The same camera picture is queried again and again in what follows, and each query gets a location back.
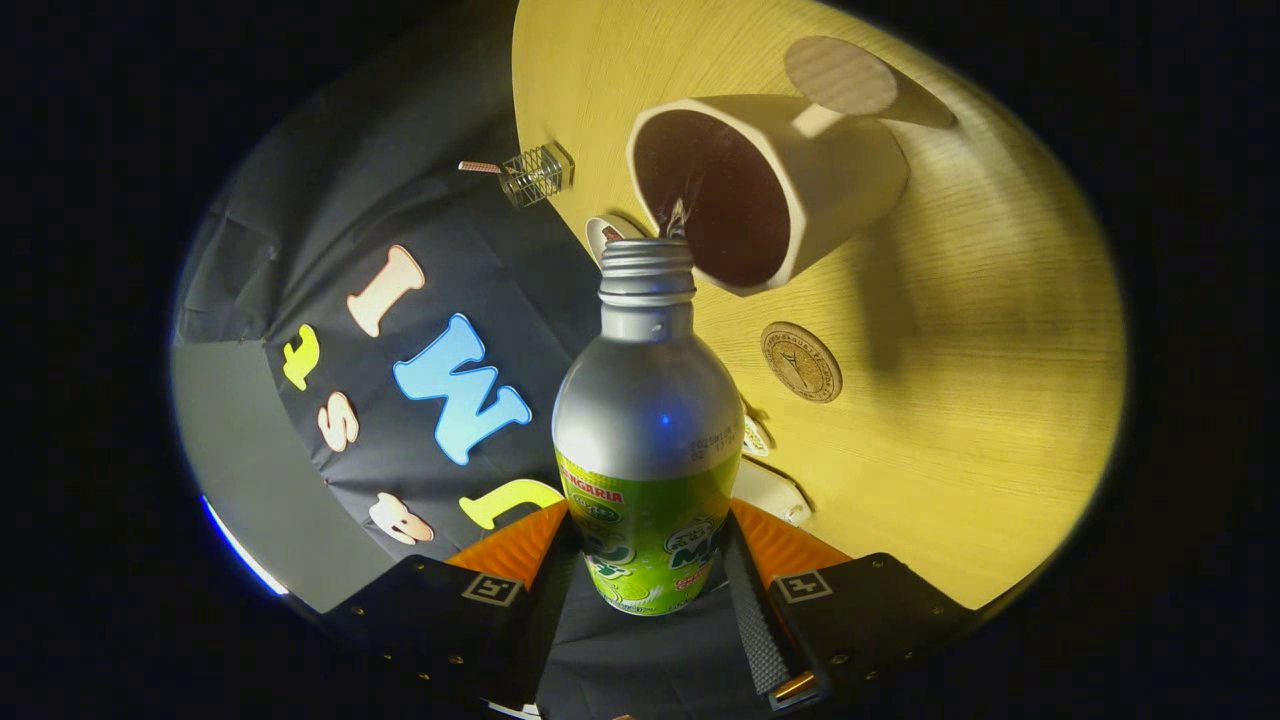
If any white toaster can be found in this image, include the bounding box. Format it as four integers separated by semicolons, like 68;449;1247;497
735;458;811;528

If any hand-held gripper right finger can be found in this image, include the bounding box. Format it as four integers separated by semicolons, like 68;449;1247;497
722;498;986;713

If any round wooden coaster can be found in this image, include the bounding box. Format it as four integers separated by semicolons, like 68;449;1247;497
760;321;843;404

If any wire mesh holder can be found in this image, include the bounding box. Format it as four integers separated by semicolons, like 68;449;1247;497
497;141;576;209

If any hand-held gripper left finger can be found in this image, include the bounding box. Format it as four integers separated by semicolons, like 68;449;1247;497
325;500;573;711

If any wooden table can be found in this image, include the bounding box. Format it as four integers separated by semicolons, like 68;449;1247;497
512;0;1126;611

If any cream cup with handle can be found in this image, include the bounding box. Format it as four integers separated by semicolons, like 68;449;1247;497
626;37;956;298

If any silver and green juice bottle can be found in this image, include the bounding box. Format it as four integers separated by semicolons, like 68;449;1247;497
551;238;745;617

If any white round plate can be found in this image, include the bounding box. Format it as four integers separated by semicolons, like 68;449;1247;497
585;213;646;263

